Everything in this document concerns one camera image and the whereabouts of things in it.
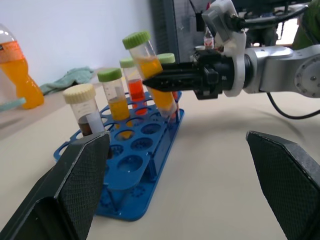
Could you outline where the teal crumpled cloth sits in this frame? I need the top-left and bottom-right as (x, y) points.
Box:
(39, 66), (95, 96)

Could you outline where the green-capped tube with yellow liquid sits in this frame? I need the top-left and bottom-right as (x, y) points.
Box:
(96, 67), (131, 122)

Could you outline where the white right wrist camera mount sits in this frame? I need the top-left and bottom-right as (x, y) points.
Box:
(201, 0), (248, 98)

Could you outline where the green-capped tube with red liquid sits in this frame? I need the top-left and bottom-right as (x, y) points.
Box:
(119, 57), (149, 116)
(156, 52), (181, 111)

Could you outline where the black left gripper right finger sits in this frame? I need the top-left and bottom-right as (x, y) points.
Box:
(245, 130), (320, 240)

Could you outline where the small bottle with red label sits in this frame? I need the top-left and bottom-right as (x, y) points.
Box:
(203, 27), (216, 50)

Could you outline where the orange drink plastic bottle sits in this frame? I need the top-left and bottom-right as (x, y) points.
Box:
(0, 23), (45, 110)

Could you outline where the blue test tube rack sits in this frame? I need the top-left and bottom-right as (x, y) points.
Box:
(53, 91), (186, 222)

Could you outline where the cream-capped tube with brown liquid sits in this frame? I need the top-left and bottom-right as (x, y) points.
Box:
(62, 83), (106, 137)

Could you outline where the dark grey perforated panel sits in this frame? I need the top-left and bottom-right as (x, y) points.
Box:
(149, 0), (213, 66)

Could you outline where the light teal plate rim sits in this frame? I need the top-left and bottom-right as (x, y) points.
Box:
(0, 97), (27, 112)

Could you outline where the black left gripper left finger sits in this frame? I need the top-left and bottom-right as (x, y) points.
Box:
(0, 131), (112, 240)

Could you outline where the green-capped tube with orange liquid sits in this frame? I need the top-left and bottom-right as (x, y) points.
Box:
(121, 30), (178, 124)

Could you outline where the person in green clothing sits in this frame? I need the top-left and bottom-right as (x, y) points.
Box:
(291, 0), (320, 50)

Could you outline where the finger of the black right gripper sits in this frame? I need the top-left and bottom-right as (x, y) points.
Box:
(159, 62), (205, 74)
(142, 71), (205, 93)

